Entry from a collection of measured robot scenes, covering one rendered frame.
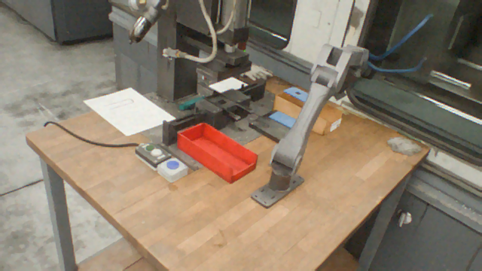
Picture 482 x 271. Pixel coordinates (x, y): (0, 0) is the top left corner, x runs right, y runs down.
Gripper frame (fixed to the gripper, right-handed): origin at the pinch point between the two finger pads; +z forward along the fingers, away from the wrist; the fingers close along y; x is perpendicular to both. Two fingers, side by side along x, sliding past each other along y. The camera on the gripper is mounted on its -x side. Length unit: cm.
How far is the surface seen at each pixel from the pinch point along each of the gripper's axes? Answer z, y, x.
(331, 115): 3.5, -7.4, -5.5
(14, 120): 199, 129, 38
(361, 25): -18.7, 15.8, -27.4
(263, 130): 10.9, 1.3, 24.1
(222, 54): -2.0, 29.1, 32.7
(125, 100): 39, 43, 49
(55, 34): 240, 226, -49
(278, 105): 13.4, 8.4, 6.0
